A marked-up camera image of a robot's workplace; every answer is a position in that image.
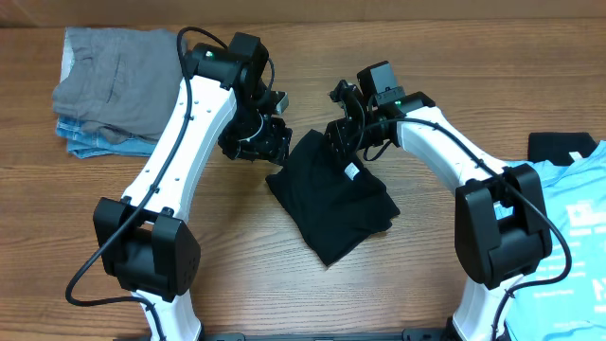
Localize folded black garment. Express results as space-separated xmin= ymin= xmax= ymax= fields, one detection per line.
xmin=527 ymin=132 xmax=597 ymax=166

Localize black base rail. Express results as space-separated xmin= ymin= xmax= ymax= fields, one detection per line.
xmin=203 ymin=328 xmax=443 ymax=341

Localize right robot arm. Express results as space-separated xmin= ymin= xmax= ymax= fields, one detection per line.
xmin=326 ymin=61 xmax=552 ymax=340

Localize black t-shirt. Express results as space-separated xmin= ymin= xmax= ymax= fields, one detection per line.
xmin=266 ymin=130 xmax=401 ymax=267

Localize folded blue jeans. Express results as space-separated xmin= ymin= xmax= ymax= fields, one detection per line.
xmin=55 ymin=117 xmax=155 ymax=159

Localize folded grey shorts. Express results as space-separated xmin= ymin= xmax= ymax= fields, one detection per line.
xmin=52 ymin=27 xmax=183 ymax=144

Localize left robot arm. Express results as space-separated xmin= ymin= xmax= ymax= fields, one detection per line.
xmin=93 ymin=32 xmax=292 ymax=340

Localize light blue t-shirt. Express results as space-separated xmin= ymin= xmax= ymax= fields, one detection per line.
xmin=491 ymin=140 xmax=606 ymax=341

